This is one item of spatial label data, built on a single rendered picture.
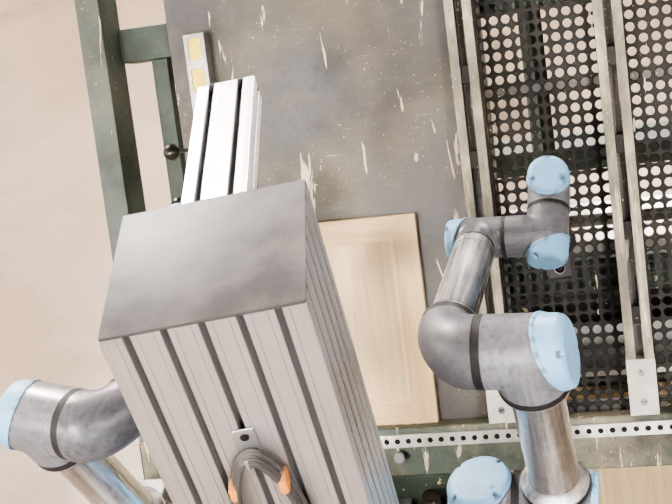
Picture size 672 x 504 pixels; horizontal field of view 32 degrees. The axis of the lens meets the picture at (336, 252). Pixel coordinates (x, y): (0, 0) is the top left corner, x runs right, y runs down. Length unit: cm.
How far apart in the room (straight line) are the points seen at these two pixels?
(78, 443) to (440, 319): 59
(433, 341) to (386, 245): 91
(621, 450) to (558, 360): 98
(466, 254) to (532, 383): 34
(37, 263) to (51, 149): 101
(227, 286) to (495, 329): 52
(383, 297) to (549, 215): 70
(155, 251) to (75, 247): 393
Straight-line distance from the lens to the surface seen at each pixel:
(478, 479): 210
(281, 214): 146
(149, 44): 285
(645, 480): 311
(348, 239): 268
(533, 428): 187
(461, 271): 195
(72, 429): 186
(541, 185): 211
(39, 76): 708
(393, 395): 274
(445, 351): 175
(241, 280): 137
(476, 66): 255
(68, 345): 485
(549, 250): 207
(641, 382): 262
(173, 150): 263
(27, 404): 192
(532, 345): 172
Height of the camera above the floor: 284
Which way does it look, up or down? 36 degrees down
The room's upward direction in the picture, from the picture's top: 16 degrees counter-clockwise
